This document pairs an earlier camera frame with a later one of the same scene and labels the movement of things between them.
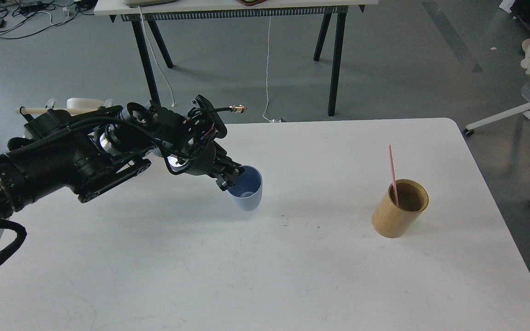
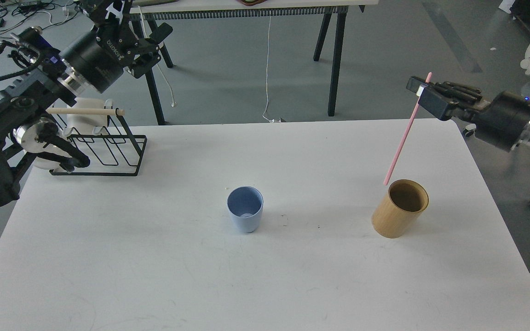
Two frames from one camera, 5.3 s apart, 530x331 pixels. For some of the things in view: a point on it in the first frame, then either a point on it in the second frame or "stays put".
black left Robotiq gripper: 187,142 → 99,58
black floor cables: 11,19 stays put
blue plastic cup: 247,192 → 244,204
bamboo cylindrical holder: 390,221 stays put
